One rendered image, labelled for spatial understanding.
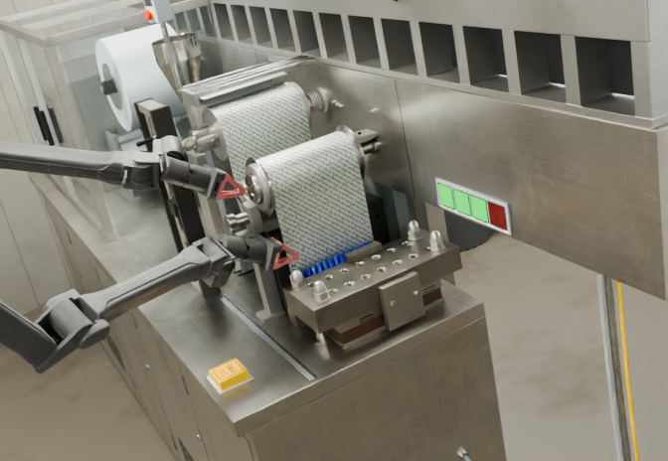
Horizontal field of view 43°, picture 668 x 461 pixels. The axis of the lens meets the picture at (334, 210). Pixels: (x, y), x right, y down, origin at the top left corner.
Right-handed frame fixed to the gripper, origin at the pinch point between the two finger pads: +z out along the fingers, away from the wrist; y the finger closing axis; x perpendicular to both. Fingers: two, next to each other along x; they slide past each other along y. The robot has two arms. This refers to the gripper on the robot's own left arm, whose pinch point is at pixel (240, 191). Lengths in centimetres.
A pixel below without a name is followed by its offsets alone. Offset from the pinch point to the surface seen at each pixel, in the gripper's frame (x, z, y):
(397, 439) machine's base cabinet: -43, 44, 32
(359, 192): 8.8, 26.5, 8.0
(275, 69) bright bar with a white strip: 31.6, 8.0, -21.8
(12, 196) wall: -63, 1, -286
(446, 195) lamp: 15.2, 33.9, 31.8
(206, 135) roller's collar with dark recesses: 9.4, -5.2, -19.7
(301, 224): -2.7, 14.1, 8.1
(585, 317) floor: -15, 193, -60
